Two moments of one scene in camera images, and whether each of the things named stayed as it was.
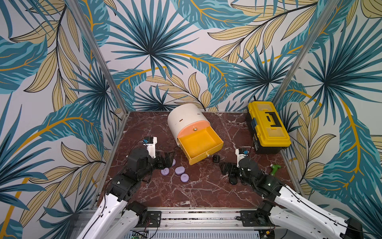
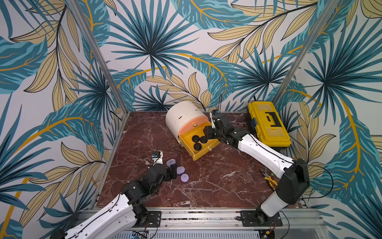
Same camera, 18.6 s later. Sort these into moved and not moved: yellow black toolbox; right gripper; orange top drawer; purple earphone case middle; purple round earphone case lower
Moved: right gripper; orange top drawer
Not moved: purple earphone case middle; yellow black toolbox; purple round earphone case lower
